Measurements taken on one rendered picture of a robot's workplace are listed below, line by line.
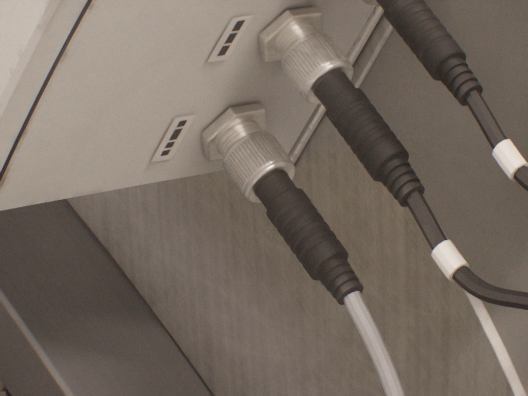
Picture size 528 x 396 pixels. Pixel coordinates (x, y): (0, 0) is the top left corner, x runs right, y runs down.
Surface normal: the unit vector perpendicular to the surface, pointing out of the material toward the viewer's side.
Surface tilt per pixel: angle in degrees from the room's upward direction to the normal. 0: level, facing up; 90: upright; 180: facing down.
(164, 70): 133
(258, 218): 90
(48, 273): 37
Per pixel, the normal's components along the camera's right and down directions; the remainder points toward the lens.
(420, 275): -0.76, 0.14
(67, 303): 0.36, -0.73
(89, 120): 0.51, 0.73
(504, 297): -0.54, -0.13
